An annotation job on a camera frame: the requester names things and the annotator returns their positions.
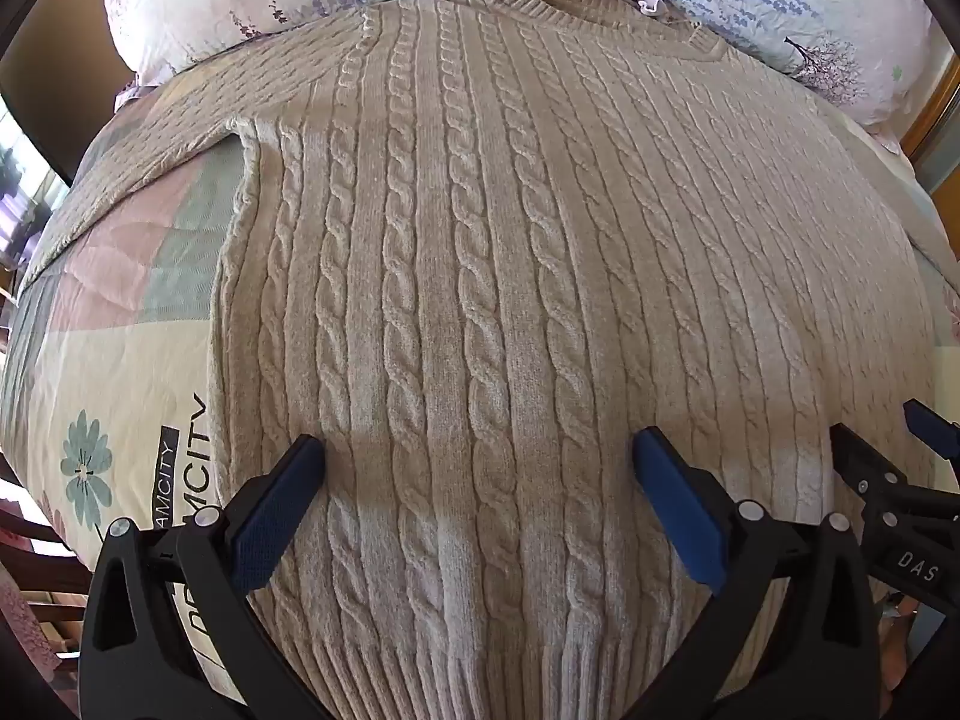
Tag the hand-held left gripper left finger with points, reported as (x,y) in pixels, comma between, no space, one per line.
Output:
(279,510)

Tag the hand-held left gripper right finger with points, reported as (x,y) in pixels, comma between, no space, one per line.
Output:
(679,504)

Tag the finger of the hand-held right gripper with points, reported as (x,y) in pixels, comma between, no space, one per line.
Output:
(934,427)
(862,461)

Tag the patchwork floral bed blanket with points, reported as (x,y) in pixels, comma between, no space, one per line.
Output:
(112,360)

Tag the wooden chair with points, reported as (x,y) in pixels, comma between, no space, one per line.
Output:
(37,570)

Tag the wooden door frame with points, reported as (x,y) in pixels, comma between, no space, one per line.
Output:
(934,127)

